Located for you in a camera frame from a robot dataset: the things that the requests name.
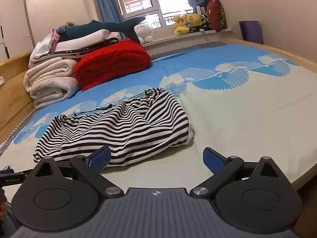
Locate black white striped garment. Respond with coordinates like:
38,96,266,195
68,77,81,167
33,88,193,167

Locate person's hand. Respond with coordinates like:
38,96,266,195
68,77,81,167
0,188,8,223

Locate blue white patterned bedsheet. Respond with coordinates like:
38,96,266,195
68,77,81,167
0,40,317,194

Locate cream folded quilt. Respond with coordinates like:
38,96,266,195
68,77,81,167
23,57,81,109

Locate red folded blanket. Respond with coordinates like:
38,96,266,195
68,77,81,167
75,39,151,91

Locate white folded bedding stack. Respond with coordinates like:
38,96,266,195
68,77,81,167
29,29,121,68

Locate purple rolled mat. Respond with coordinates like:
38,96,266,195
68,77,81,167
239,20,263,44

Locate dark teal shark plush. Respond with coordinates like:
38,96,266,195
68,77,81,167
56,17,146,43

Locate white plush toy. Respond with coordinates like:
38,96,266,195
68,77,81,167
134,25,153,45

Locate red cushion on sill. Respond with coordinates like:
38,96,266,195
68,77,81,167
206,0,225,32

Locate yellow plush toys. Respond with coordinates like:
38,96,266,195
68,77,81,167
173,13,210,36

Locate left blue curtain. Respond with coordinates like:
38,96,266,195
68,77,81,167
97,0,122,23

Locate window with white frame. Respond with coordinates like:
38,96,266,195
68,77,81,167
117,0,193,29

